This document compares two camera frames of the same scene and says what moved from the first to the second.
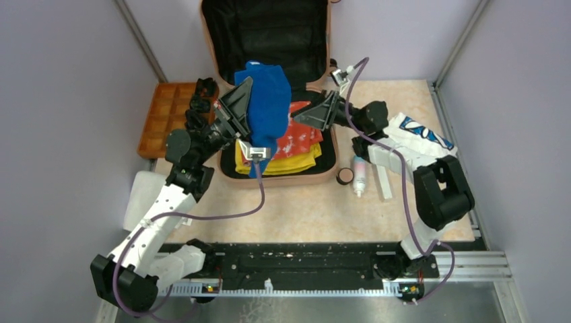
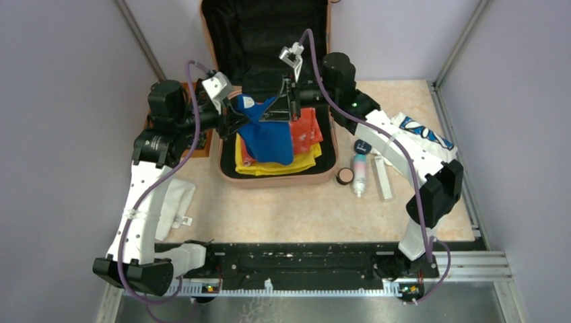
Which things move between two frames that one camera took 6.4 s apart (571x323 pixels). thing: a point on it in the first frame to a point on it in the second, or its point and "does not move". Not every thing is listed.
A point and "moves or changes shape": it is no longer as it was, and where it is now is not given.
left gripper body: [218, 134] to [211, 119]
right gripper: [323, 114] to [282, 109]
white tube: [384, 182] does not move
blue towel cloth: [270, 99] moves or changes shape
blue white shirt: [402, 128] does not move
